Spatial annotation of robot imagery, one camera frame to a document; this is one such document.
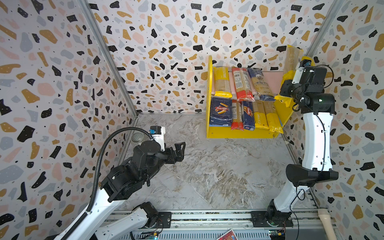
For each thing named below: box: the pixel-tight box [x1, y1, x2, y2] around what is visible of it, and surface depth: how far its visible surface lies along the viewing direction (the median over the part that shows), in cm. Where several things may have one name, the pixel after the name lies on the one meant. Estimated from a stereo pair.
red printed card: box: [216, 229, 239, 240], surface depth 70 cm
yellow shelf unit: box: [206, 55, 296, 139], surface depth 94 cm
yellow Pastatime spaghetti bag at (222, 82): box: [213, 66, 233, 98], surface depth 78 cm
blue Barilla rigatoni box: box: [209, 97, 233, 127], surface depth 97 cm
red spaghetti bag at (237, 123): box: [231, 99, 244, 131], surface depth 99 cm
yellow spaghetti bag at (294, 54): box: [280, 44, 304, 90], surface depth 69 cm
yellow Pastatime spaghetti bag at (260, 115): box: [252, 100, 269, 128], surface depth 102 cm
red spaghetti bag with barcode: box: [231, 68, 256, 102], surface depth 78 cm
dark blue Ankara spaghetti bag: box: [247, 68, 276, 101], surface depth 78 cm
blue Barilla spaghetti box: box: [242, 101, 255, 131], surface depth 99 cm
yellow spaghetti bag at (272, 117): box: [263, 101, 284, 134], surface depth 99 cm
